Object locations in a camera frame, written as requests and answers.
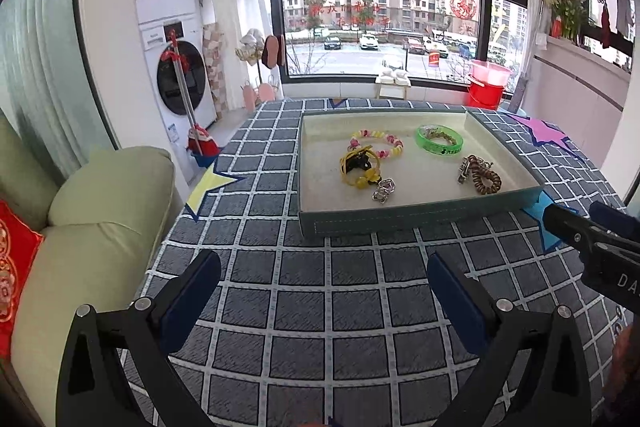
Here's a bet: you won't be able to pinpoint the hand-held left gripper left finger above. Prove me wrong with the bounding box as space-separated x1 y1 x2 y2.
55 249 222 427

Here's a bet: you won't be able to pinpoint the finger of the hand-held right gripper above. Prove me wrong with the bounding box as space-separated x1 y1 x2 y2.
588 201 640 242
542 205 627 254

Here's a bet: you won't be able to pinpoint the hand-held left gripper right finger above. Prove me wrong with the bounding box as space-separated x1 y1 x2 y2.
426 251 607 427

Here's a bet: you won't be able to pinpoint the brown coil hair tie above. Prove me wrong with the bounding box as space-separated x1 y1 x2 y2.
472 167 503 196

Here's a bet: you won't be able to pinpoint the silver metal clasp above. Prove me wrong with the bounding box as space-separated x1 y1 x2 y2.
371 177 397 203

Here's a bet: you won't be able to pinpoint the green translucent bracelet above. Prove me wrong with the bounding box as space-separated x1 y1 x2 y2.
416 124 465 156

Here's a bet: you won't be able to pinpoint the brown braided bracelet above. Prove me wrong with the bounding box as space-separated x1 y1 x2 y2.
425 129 461 146

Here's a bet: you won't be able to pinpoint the yellow hair tie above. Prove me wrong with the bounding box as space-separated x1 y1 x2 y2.
340 148 384 188

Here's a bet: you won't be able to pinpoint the pink yellow beaded bracelet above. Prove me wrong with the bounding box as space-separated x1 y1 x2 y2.
348 128 405 160

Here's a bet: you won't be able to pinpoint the beige lined jewelry tray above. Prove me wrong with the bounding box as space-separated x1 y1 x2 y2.
298 108 545 238

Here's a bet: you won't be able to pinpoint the pale green sofa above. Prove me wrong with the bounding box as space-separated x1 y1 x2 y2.
0 107 177 427

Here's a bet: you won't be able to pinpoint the grey checkered star blanket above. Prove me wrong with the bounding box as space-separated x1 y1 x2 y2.
120 97 629 427

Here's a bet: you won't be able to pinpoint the grey washboard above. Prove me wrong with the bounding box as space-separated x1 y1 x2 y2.
510 77 531 108

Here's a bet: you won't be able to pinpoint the red bucket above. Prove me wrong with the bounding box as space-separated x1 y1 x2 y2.
467 74 506 110

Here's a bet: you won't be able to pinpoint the pink basin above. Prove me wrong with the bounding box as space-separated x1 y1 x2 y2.
468 60 514 87

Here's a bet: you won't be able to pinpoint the red embroidered cushion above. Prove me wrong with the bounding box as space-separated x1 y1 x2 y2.
0 199 45 361

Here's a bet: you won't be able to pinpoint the red hanging ornament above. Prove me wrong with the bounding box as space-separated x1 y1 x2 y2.
597 1 614 50

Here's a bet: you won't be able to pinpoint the pink slippers pair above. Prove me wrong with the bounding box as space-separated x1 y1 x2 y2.
242 82 277 110

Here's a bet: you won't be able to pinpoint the green potted plant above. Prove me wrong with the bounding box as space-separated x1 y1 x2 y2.
544 0 589 40

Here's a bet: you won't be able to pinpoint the white washing machine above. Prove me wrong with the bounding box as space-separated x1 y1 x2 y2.
137 14 219 148

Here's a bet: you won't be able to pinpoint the pink checkered folded mat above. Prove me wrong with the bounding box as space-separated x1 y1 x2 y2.
202 24 229 110

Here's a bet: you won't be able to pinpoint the gold shoe rack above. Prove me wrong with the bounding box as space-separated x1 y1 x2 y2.
235 29 289 113

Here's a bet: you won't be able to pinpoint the white plush slippers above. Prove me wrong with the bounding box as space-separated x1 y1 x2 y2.
236 31 265 63

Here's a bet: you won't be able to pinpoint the brown slippers pair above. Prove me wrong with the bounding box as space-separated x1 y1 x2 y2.
263 34 287 69

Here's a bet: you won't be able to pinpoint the grey sheer curtain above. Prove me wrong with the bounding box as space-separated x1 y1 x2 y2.
0 0 122 148

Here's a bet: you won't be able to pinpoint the red handled mop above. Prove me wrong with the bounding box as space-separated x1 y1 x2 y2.
160 29 221 168

